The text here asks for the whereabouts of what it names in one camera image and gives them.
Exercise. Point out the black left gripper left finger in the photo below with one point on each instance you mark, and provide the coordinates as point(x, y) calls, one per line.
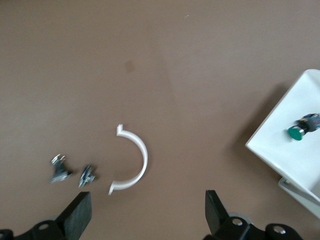
point(75, 220)

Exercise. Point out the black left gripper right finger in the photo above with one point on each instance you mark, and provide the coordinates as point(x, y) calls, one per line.
point(217, 220)

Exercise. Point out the white plastic tray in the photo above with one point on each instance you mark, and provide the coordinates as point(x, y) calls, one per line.
point(282, 135)

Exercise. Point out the white drawer cabinet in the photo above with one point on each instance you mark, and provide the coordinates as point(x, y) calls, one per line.
point(290, 191)

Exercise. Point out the green push button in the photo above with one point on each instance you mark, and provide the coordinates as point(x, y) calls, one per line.
point(296, 132)

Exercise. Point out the small silver black switch part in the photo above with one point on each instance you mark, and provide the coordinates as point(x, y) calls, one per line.
point(87, 176)

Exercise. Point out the black switch contact part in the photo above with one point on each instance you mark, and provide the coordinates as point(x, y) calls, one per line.
point(59, 170)

